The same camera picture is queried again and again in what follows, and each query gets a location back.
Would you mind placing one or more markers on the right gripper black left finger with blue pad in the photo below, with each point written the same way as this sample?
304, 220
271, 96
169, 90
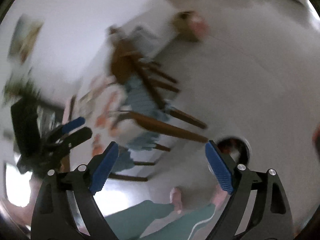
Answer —
52, 217

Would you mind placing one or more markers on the green potted plant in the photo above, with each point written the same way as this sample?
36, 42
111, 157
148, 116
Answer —
14, 90

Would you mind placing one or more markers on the cardboard box with red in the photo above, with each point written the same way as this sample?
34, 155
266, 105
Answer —
190, 25

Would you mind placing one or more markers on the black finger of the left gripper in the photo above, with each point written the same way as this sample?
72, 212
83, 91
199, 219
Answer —
70, 141

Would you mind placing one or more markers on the bright window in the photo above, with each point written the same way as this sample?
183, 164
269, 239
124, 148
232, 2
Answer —
17, 187

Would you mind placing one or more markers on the wall picture with flowers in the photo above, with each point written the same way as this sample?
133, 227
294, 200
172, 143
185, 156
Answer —
24, 38

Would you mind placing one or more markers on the grey round trash bin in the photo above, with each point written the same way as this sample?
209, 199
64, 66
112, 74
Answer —
237, 148

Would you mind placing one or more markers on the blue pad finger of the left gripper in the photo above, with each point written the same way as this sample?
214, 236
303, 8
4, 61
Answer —
72, 125

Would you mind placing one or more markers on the floral white tablecloth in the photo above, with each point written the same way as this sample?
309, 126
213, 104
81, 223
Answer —
101, 97

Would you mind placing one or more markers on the teal knitted chair cushion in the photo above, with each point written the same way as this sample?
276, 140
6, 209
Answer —
140, 101

